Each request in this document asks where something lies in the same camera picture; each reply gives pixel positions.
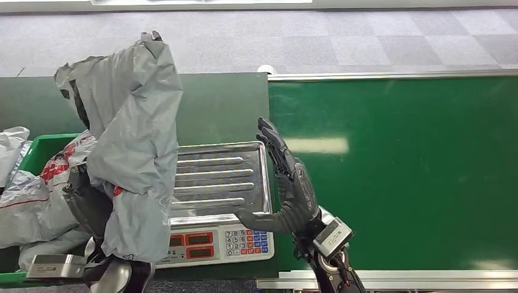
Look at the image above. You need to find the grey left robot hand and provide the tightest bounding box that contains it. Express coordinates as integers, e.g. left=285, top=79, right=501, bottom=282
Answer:
left=62, top=164, right=115, bottom=244

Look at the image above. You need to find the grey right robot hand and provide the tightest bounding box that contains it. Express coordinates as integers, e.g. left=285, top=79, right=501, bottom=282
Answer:
left=235, top=117, right=321, bottom=237

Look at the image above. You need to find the grey bag with black logo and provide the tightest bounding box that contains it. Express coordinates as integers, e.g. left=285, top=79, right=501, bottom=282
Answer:
left=53, top=31, right=184, bottom=265

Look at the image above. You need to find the green conveyor belt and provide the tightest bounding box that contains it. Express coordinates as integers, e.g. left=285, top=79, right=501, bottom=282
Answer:
left=268, top=76, right=518, bottom=272

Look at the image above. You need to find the plain grey mailer bag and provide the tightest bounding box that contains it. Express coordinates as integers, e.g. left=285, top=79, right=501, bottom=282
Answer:
left=18, top=228, right=93, bottom=271

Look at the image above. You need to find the white electronic scale body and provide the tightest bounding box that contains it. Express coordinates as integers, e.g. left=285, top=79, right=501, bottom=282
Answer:
left=155, top=220, right=275, bottom=270

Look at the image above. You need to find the green plastic crate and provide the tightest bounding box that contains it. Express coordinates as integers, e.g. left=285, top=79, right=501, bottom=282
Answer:
left=0, top=133, right=82, bottom=289

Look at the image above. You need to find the steel scale tray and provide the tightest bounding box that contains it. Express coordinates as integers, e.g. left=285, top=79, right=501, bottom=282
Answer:
left=169, top=140, right=274, bottom=227

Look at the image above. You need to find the crumpled pale grey bag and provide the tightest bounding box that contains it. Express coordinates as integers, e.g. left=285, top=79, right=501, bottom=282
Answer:
left=0, top=126, right=32, bottom=189

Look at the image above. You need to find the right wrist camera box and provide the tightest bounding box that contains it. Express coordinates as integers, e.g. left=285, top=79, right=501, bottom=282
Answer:
left=312, top=216, right=354, bottom=261

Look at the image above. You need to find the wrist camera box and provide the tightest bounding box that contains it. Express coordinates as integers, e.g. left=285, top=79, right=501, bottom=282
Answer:
left=25, top=253, right=88, bottom=283
left=312, top=216, right=354, bottom=261

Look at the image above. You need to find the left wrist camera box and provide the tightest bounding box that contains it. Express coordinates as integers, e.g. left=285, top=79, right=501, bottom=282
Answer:
left=25, top=253, right=88, bottom=283

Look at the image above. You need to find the aluminium conveyor side rail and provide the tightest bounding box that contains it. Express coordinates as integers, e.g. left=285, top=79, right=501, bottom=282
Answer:
left=267, top=68, right=518, bottom=82
left=255, top=270, right=518, bottom=292

